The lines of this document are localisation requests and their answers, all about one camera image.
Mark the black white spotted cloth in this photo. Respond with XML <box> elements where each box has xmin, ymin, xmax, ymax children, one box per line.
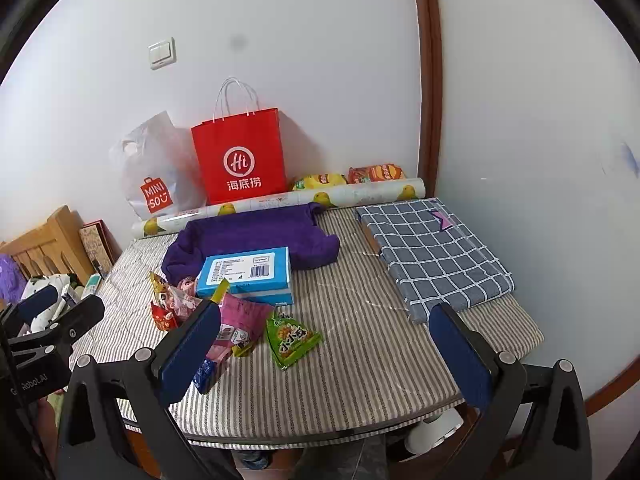
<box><xmin>18</xmin><ymin>273</ymin><xmax>84</xmax><ymax>334</ymax></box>

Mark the red small snack packet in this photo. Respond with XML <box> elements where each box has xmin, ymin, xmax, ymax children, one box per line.
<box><xmin>151</xmin><ymin>302</ymin><xmax>180</xmax><ymax>332</ymax></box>

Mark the purple plush item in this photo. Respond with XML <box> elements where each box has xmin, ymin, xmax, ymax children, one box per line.
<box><xmin>0</xmin><ymin>254</ymin><xmax>26</xmax><ymax>304</ymax></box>

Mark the wooden headboard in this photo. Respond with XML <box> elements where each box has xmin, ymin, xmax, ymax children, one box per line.
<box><xmin>1</xmin><ymin>205</ymin><xmax>94</xmax><ymax>285</ymax></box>

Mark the brown door frame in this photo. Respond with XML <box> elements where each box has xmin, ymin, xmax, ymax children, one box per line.
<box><xmin>416</xmin><ymin>0</ymin><xmax>444</xmax><ymax>196</ymax></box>

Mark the yellow chips bag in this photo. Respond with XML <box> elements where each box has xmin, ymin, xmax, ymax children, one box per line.
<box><xmin>292</xmin><ymin>174</ymin><xmax>347</xmax><ymax>191</ymax></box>

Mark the grey checked folded cloth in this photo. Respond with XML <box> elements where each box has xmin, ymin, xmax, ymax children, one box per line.
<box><xmin>356</xmin><ymin>197</ymin><xmax>515</xmax><ymax>324</ymax></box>

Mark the white wall switch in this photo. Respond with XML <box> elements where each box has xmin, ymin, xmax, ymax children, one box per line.
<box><xmin>148</xmin><ymin>37</ymin><xmax>177</xmax><ymax>70</ymax></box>

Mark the blue tissue box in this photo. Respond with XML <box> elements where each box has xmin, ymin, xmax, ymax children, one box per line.
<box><xmin>195</xmin><ymin>247</ymin><xmax>294</xmax><ymax>307</ymax></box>

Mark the red paper shopping bag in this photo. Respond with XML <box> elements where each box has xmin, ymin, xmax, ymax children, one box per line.
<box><xmin>191</xmin><ymin>77</ymin><xmax>288</xmax><ymax>205</ymax></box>

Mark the green triangular snack packet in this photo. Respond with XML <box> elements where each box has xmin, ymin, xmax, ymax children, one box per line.
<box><xmin>265</xmin><ymin>312</ymin><xmax>322</xmax><ymax>370</ymax></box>

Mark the purple towel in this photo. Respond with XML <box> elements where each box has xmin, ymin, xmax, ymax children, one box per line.
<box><xmin>160</xmin><ymin>203</ymin><xmax>340</xmax><ymax>285</ymax></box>

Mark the blue snack packet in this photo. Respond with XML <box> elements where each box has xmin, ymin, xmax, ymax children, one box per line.
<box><xmin>192</xmin><ymin>359</ymin><xmax>217</xmax><ymax>394</ymax></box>

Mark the pink yellow snack bag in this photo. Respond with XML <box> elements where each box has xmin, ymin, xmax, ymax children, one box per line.
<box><xmin>206</xmin><ymin>278</ymin><xmax>273</xmax><ymax>363</ymax></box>

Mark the white plastic Miniso bag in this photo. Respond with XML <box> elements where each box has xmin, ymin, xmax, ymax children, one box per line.
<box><xmin>110</xmin><ymin>112</ymin><xmax>206</xmax><ymax>220</ymax></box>

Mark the patterned book box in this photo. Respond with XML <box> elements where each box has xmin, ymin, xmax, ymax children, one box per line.
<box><xmin>79</xmin><ymin>220</ymin><xmax>122</xmax><ymax>278</ymax></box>

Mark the pink panda snack bag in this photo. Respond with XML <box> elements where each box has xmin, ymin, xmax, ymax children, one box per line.
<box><xmin>150</xmin><ymin>273</ymin><xmax>201</xmax><ymax>325</ymax></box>

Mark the orange chips bag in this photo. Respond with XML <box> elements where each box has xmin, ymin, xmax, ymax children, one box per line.
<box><xmin>347</xmin><ymin>164</ymin><xmax>406</xmax><ymax>184</ymax></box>

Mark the rolled pear-print tablecloth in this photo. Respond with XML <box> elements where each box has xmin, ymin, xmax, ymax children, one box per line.
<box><xmin>131</xmin><ymin>178</ymin><xmax>426</xmax><ymax>240</ymax></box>

